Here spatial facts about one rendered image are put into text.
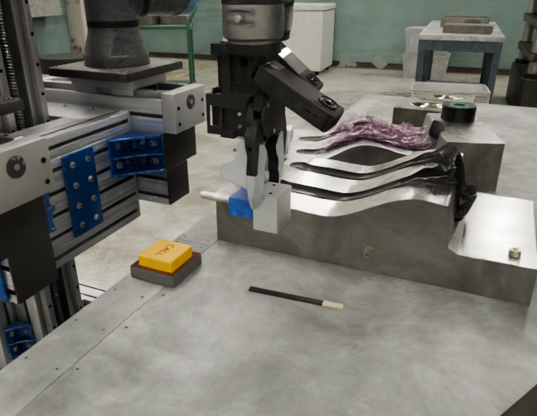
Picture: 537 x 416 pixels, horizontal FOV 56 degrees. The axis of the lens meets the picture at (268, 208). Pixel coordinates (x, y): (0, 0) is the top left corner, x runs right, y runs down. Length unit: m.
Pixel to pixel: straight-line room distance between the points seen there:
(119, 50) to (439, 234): 0.82
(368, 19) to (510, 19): 1.92
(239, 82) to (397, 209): 0.29
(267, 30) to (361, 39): 7.57
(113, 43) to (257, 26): 0.66
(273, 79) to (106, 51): 0.67
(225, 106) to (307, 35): 6.83
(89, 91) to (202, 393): 0.87
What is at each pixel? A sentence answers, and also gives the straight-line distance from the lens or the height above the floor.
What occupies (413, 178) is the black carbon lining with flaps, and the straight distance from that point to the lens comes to 0.85.
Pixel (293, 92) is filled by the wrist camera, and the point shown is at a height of 1.10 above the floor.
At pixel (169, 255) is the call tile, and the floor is 0.84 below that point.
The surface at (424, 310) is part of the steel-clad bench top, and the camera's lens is 0.75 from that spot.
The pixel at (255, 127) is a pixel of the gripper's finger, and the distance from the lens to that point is 0.63.
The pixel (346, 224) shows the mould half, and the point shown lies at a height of 0.88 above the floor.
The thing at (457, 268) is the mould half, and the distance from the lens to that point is 0.79.
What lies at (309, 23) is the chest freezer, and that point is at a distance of 7.46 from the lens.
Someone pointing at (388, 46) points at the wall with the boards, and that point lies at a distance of 8.13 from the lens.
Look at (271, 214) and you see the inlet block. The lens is 0.68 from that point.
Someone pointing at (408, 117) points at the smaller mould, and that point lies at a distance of 1.61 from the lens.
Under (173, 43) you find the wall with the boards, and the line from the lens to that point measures 9.32.
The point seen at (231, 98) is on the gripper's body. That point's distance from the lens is 0.65.
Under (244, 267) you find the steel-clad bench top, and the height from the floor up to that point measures 0.80.
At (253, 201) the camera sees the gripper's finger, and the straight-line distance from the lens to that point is 0.67.
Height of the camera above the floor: 1.22
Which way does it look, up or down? 24 degrees down
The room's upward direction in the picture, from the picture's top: straight up
